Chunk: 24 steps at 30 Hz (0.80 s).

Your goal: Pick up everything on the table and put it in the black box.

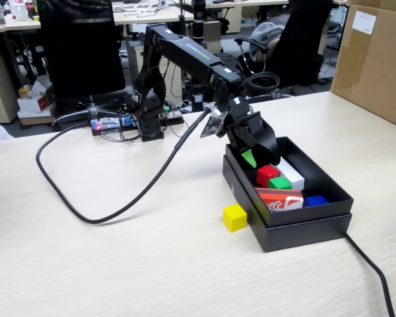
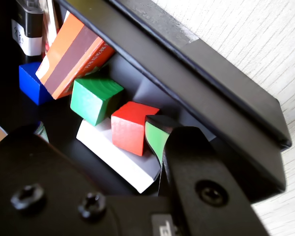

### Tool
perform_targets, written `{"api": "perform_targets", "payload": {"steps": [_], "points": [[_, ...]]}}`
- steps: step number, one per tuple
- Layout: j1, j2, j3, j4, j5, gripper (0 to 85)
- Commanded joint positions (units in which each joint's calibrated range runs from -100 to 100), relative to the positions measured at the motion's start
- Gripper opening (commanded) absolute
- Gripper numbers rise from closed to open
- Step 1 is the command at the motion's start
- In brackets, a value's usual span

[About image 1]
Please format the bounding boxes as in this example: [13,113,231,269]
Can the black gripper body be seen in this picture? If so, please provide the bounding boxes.
[219,97,263,149]

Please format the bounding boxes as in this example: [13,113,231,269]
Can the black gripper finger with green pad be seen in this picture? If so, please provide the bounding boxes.
[234,147,258,168]

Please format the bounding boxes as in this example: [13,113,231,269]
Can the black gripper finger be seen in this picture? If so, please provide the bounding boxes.
[250,117,281,166]

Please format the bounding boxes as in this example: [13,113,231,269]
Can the red cube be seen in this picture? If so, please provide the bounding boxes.
[255,164,281,188]

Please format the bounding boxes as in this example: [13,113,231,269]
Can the green cube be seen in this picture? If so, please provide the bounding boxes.
[267,176,293,192]

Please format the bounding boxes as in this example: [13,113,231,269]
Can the yellow cube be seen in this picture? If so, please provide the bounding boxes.
[222,203,248,233]

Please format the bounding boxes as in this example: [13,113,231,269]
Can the white rectangular box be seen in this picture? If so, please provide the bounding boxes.
[277,158,306,192]

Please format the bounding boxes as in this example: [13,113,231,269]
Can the black box tray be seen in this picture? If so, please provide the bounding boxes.
[224,135,354,229]

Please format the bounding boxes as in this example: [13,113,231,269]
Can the black open box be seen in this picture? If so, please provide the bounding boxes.
[222,155,353,254]

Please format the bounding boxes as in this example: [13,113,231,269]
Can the large cardboard box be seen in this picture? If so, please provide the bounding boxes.
[329,0,396,131]

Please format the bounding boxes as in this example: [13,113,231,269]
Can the orange white carton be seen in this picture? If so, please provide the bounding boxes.
[253,186,304,214]

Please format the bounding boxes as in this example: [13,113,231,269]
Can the circuit board green terminal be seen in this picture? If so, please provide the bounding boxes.
[160,102,185,128]

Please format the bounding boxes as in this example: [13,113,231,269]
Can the blue cube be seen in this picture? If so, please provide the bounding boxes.
[302,195,329,209]

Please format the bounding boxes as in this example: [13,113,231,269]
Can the grey cloth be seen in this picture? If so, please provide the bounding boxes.
[250,21,286,63]

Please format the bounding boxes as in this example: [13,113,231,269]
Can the black pole white rings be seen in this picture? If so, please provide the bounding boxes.
[190,0,215,104]

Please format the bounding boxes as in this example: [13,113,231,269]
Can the beige office desk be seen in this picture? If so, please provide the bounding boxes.
[0,13,42,36]
[113,5,194,24]

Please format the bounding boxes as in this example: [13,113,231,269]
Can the circuit board red LED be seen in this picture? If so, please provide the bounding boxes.
[90,114,135,133]

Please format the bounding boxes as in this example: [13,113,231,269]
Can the black mesh office chair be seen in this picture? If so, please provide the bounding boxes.
[36,0,133,128]

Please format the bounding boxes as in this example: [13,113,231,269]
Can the white open carton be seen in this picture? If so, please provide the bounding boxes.
[29,75,53,96]

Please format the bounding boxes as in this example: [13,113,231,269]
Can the brown flat carton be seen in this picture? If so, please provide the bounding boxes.
[19,110,57,126]

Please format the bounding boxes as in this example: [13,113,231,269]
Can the small white red carton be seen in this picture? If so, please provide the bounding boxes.
[16,91,55,114]

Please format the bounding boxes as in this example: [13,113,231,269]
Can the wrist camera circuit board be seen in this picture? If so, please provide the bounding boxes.
[199,111,229,139]

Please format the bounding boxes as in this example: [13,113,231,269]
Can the black camera cable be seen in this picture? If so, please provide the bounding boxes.
[35,107,215,225]

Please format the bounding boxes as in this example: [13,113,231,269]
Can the black power cable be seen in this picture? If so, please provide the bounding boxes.
[344,232,396,317]

